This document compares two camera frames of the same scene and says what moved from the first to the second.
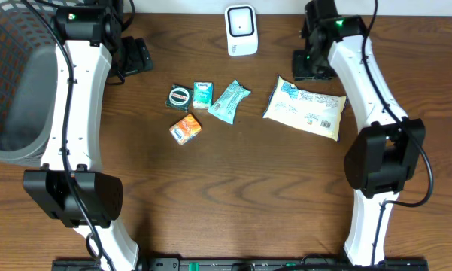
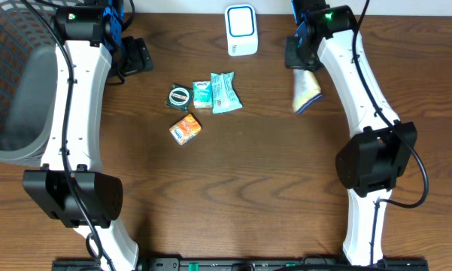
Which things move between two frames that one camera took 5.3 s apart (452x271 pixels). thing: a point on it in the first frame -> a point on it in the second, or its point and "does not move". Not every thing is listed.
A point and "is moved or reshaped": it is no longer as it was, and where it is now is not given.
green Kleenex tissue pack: (203, 95) does not move
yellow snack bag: (320, 112) is moved or reshaped
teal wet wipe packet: (223, 108) is moved or reshaped
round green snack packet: (180, 98) does not move
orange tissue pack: (186, 129) does not move
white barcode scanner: (241, 29) does not move
